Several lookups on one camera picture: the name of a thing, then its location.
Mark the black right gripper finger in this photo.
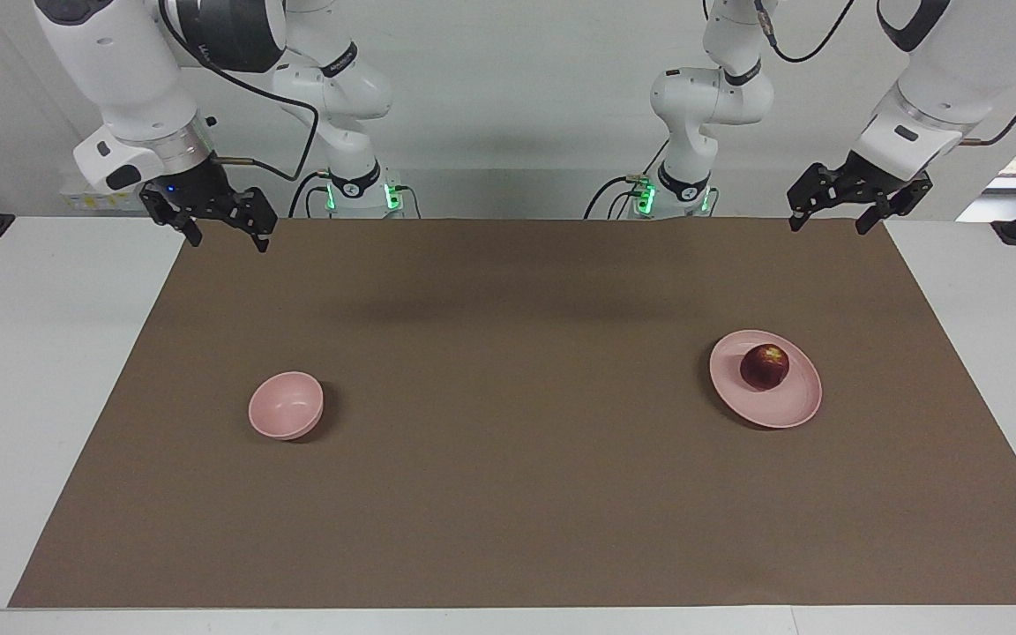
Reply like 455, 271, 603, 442
139, 185, 205, 248
230, 187, 278, 254

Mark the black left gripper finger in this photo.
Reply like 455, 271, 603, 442
855, 172, 934, 236
786, 163, 855, 233

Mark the dark red apple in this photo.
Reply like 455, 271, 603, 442
740, 344, 791, 392

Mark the pink bowl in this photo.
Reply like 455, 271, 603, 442
248, 371, 325, 441

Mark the pink plate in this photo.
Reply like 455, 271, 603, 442
709, 330, 824, 430

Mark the white power strip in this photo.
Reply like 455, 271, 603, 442
61, 181, 152, 213

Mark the brown table mat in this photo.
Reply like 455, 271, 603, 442
8, 218, 1016, 609

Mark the black right base cable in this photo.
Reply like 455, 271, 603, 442
288, 170, 332, 219

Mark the black base cable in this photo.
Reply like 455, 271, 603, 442
583, 141, 672, 220
288, 170, 332, 219

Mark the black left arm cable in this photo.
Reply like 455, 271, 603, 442
753, 0, 1016, 147

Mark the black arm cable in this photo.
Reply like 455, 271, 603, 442
753, 0, 1016, 147
158, 0, 321, 182

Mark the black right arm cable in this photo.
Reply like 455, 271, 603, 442
158, 0, 321, 182

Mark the black left base cable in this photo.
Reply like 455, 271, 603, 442
583, 141, 672, 220

